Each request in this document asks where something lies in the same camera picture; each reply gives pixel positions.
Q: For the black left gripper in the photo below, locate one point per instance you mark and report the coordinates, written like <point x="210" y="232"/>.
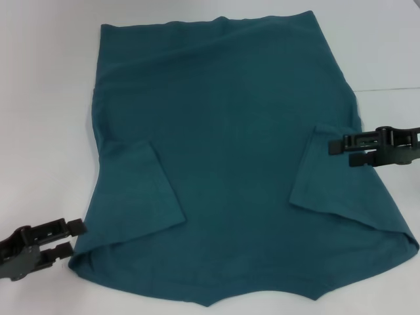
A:
<point x="16" y="259"/>

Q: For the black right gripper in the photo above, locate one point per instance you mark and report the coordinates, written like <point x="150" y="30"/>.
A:
<point x="407" y="154"/>

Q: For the teal blue t-shirt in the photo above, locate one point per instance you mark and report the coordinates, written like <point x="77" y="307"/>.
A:
<point x="229" y="131"/>

